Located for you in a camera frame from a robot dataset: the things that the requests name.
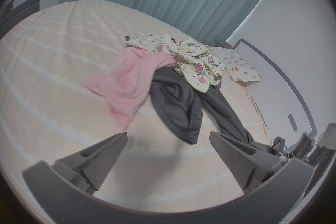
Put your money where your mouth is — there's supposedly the bed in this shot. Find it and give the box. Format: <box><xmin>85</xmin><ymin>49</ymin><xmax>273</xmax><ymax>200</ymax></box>
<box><xmin>0</xmin><ymin>0</ymin><xmax>318</xmax><ymax>211</ymax></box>

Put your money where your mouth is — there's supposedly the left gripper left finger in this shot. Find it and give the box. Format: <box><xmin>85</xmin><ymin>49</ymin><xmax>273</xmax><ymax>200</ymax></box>
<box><xmin>54</xmin><ymin>132</ymin><xmax>128</xmax><ymax>195</ymax></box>

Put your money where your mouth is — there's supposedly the white printed pillow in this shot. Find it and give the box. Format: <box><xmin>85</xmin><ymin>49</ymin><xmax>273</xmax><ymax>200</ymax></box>
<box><xmin>210</xmin><ymin>46</ymin><xmax>261</xmax><ymax>83</ymax></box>

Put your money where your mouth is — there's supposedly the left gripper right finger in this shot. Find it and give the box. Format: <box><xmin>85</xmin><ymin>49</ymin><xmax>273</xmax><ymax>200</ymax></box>
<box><xmin>209</xmin><ymin>131</ymin><xmax>282</xmax><ymax>190</ymax></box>

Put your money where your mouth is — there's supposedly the black T-shirt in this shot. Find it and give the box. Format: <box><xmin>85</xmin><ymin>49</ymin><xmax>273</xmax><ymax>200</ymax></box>
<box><xmin>150</xmin><ymin>69</ymin><xmax>273</xmax><ymax>152</ymax></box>

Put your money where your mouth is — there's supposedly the white printed pyjama top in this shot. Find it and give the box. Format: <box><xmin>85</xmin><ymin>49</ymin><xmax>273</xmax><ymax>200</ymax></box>
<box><xmin>125</xmin><ymin>33</ymin><xmax>225</xmax><ymax>93</ymax></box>

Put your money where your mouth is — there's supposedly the grey bedside table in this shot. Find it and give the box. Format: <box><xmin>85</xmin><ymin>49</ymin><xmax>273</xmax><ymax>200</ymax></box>
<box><xmin>202</xmin><ymin>40</ymin><xmax>233</xmax><ymax>49</ymax></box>

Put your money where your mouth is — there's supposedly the pink garment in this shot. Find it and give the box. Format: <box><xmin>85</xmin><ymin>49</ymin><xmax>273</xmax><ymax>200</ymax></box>
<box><xmin>82</xmin><ymin>48</ymin><xmax>177</xmax><ymax>132</ymax></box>

